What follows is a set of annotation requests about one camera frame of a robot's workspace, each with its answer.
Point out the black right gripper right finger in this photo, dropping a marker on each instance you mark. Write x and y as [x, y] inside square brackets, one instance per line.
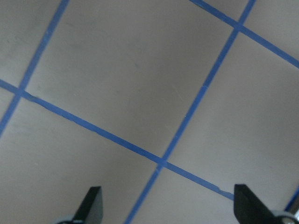
[248, 208]

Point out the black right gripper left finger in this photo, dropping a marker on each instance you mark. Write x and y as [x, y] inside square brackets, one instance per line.
[90, 210]

